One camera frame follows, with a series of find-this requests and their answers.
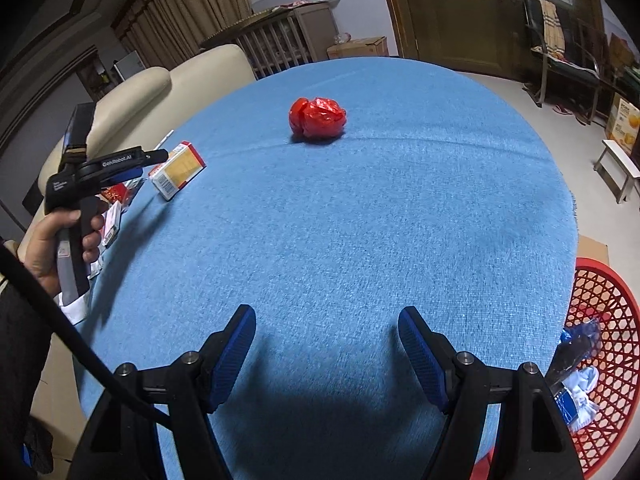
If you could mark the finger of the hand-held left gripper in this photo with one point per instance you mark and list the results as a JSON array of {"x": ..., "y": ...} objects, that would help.
[{"x": 157, "y": 156}]

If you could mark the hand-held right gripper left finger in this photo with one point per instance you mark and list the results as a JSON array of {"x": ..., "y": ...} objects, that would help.
[{"x": 235, "y": 352}]

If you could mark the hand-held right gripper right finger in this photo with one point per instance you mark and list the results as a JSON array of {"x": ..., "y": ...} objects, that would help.
[{"x": 420, "y": 357}]

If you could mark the red and yellow carton box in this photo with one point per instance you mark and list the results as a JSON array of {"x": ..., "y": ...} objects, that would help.
[{"x": 180, "y": 170}]

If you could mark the black plastic bag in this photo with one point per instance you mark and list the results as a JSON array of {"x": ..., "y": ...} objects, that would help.
[{"x": 570, "y": 360}]

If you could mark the blue silver snack bag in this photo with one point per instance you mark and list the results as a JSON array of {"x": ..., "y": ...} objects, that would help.
[{"x": 565, "y": 405}]

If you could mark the red plastic bag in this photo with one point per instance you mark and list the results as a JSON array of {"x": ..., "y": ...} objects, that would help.
[{"x": 320, "y": 117}]

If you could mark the white tissue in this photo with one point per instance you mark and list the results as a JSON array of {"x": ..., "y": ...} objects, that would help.
[{"x": 585, "y": 390}]

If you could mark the red plastic basket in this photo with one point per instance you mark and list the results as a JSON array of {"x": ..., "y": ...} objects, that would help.
[{"x": 610, "y": 310}]

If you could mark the person's left forearm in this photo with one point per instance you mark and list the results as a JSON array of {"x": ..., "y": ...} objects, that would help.
[{"x": 20, "y": 355}]

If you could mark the person's left hand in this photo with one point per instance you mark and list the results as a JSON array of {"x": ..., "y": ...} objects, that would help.
[{"x": 42, "y": 250}]

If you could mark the white labelled box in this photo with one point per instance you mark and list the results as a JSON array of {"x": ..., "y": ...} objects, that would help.
[{"x": 111, "y": 225}]

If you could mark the beige leather sofa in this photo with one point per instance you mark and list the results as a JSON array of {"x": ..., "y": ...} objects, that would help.
[{"x": 150, "y": 90}]

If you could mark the white appliance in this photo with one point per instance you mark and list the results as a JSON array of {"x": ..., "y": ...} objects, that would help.
[{"x": 129, "y": 67}]

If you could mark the white paper napkins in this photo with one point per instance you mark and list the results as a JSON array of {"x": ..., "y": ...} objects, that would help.
[{"x": 75, "y": 310}]

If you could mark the brown curtain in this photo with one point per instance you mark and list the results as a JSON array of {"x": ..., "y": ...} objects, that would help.
[{"x": 190, "y": 5}]

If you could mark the blue tablecloth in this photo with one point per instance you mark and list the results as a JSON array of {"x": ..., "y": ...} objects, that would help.
[{"x": 350, "y": 210}]

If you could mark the wooden slatted cabinet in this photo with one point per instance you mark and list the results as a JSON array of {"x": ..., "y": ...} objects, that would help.
[{"x": 280, "y": 40}]

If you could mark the flat cardboard sheet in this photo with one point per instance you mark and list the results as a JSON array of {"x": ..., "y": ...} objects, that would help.
[{"x": 592, "y": 250}]

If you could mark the cardboard box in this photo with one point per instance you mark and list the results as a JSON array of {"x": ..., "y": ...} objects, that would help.
[{"x": 357, "y": 47}]

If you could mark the white step stool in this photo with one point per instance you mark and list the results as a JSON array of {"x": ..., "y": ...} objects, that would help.
[{"x": 620, "y": 165}]

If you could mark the orange printed box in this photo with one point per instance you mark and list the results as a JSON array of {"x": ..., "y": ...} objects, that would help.
[{"x": 622, "y": 122}]

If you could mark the wooden double door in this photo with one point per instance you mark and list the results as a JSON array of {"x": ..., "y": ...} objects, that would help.
[{"x": 450, "y": 20}]

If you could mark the plaid towel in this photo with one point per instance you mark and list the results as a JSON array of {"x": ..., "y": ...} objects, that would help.
[{"x": 552, "y": 25}]

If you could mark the metal frame chair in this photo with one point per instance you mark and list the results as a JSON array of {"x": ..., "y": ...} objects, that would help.
[{"x": 565, "y": 70}]

